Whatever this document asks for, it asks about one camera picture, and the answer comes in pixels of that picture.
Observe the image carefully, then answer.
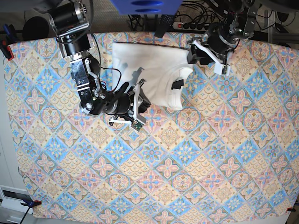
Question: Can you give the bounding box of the white printed T-shirt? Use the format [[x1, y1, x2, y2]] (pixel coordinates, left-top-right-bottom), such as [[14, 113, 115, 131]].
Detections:
[[112, 42, 193, 111]]

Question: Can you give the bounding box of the black round stand base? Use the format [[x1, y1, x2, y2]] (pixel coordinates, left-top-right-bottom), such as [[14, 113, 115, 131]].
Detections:
[[22, 16, 50, 41]]

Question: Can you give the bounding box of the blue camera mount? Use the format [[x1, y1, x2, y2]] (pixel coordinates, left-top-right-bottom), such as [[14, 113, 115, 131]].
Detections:
[[111, 0, 183, 15]]

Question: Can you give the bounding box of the black power strip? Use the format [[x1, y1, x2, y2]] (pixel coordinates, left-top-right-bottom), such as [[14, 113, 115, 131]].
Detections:
[[172, 22, 210, 31]]

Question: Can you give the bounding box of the blue clamp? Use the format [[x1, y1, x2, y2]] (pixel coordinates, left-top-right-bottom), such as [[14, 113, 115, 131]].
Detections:
[[0, 24, 14, 61], [20, 199, 42, 208]]

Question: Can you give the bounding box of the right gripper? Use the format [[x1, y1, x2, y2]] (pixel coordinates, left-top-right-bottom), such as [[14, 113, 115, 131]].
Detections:
[[105, 79, 151, 131]]

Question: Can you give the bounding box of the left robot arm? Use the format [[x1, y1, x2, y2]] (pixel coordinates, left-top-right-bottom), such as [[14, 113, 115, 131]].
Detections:
[[187, 0, 259, 76]]

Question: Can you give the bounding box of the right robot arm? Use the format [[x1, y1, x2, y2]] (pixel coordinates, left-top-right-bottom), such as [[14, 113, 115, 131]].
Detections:
[[33, 0, 150, 131]]

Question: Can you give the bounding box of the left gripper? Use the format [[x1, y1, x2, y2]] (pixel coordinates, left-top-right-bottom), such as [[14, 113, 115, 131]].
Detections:
[[187, 23, 238, 75]]

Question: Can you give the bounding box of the blue clamp lower left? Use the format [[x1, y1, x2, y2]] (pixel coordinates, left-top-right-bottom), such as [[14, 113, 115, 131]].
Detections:
[[20, 199, 42, 208]]

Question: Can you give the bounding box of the patterned tile tablecloth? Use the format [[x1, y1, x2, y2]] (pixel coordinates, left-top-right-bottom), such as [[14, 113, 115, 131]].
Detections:
[[4, 39, 299, 224]]

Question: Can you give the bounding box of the white cabinet lower left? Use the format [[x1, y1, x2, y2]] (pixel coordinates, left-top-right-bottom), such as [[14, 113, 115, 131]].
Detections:
[[0, 185, 33, 224]]

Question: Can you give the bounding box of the blue clamp upper left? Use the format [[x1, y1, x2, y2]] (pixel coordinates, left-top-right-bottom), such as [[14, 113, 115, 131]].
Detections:
[[0, 24, 14, 61]]

